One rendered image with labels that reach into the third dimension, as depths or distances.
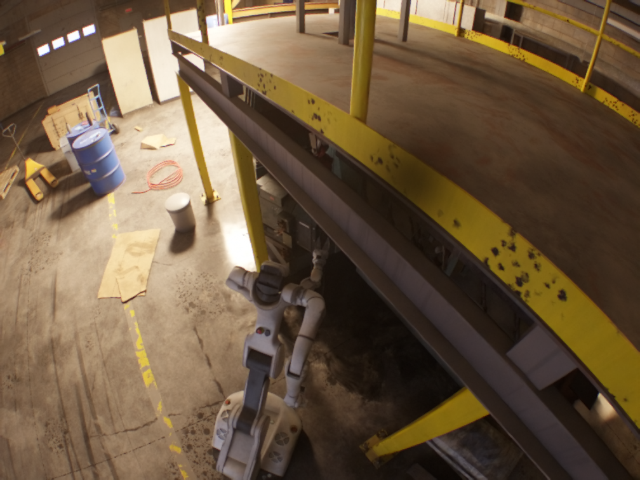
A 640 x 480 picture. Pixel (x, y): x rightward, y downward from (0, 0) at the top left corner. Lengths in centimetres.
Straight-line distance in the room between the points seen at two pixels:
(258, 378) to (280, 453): 63
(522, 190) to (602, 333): 47
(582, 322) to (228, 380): 247
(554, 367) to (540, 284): 20
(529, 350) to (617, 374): 20
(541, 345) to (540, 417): 28
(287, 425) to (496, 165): 186
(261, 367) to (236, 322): 121
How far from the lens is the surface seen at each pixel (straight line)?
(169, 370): 287
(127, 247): 397
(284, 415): 215
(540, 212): 85
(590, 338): 58
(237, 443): 206
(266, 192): 261
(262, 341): 163
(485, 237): 58
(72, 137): 547
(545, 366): 70
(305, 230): 251
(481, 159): 94
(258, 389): 179
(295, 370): 145
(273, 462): 222
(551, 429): 90
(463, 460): 247
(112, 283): 370
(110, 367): 318
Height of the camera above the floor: 247
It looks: 47 degrees down
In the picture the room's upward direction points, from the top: 1 degrees clockwise
